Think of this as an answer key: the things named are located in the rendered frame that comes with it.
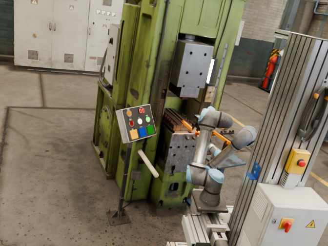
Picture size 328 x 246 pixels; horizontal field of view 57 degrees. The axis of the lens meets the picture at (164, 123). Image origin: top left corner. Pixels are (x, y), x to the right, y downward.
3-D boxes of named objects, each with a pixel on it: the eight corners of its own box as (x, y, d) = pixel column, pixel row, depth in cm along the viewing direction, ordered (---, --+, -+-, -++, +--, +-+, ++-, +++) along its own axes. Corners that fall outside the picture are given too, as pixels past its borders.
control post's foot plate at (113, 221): (132, 223, 298) (133, 215, 295) (110, 226, 289) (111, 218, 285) (125, 209, 316) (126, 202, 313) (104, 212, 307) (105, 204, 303)
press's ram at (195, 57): (211, 89, 294) (221, 47, 279) (176, 87, 277) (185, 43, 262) (191, 76, 328) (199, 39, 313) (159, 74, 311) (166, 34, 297)
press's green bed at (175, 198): (186, 206, 339) (195, 170, 322) (156, 210, 323) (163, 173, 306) (166, 178, 385) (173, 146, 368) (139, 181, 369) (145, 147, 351)
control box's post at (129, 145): (121, 218, 302) (136, 119, 262) (117, 218, 300) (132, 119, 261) (120, 215, 305) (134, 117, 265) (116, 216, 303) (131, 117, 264)
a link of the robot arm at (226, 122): (238, 114, 207) (230, 119, 256) (222, 111, 208) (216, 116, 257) (234, 131, 207) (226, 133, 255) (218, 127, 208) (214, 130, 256)
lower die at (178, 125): (190, 131, 304) (192, 123, 301) (172, 131, 296) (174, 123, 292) (172, 114, 339) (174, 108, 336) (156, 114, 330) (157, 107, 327)
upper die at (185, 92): (197, 97, 291) (199, 88, 288) (179, 96, 283) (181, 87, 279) (178, 84, 326) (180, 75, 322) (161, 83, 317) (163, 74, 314)
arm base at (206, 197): (222, 207, 211) (226, 195, 207) (201, 206, 208) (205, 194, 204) (216, 194, 224) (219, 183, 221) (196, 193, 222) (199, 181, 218)
